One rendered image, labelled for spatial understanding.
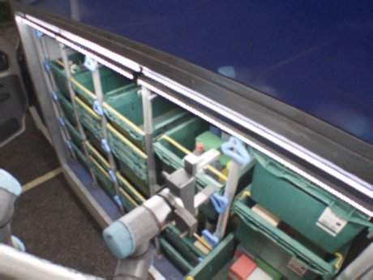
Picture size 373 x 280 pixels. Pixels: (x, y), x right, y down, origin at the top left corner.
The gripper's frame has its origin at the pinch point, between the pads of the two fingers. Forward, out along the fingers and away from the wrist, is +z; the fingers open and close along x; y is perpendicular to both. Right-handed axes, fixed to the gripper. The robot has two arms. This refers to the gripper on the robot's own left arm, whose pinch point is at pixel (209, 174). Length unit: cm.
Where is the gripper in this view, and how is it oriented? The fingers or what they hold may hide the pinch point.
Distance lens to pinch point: 69.3
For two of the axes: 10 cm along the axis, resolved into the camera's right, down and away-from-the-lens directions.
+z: 7.1, -4.1, 5.7
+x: 0.1, 8.1, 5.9
